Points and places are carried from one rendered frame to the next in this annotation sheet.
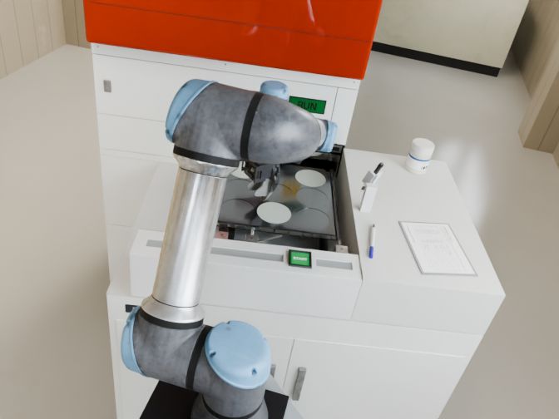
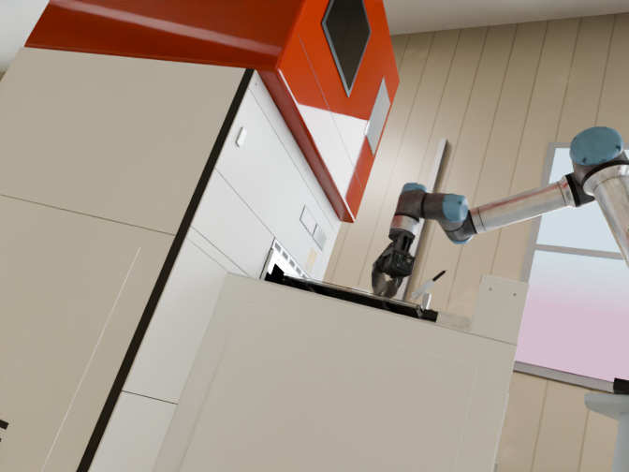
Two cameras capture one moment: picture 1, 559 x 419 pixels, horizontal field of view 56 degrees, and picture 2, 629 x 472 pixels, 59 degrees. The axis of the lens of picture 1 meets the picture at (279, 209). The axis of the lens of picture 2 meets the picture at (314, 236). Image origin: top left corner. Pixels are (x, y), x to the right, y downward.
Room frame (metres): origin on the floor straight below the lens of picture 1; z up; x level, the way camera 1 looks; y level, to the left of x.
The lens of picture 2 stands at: (0.82, 1.47, 0.58)
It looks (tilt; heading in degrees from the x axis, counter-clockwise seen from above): 17 degrees up; 296
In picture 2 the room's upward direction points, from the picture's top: 19 degrees clockwise
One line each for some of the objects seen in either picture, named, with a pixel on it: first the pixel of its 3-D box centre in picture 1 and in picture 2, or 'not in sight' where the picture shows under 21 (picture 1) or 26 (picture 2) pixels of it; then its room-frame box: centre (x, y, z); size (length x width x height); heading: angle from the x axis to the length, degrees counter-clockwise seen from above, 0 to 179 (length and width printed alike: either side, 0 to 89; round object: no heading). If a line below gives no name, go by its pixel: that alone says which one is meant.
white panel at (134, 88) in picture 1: (224, 115); (282, 227); (1.53, 0.23, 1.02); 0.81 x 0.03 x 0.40; 94
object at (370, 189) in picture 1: (369, 187); (420, 298); (1.23, -0.23, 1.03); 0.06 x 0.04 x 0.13; 4
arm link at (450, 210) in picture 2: not in sight; (446, 210); (1.16, 0.06, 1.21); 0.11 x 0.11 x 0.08; 81
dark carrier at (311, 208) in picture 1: (276, 193); (361, 309); (1.32, 0.02, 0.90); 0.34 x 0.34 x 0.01; 4
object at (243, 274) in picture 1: (245, 274); (495, 340); (0.96, 0.06, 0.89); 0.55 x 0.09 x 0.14; 94
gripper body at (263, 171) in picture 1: (262, 157); (397, 254); (1.25, 0.07, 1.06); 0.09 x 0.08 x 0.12; 131
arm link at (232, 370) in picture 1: (233, 365); not in sight; (0.59, 0.04, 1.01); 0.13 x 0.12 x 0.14; 81
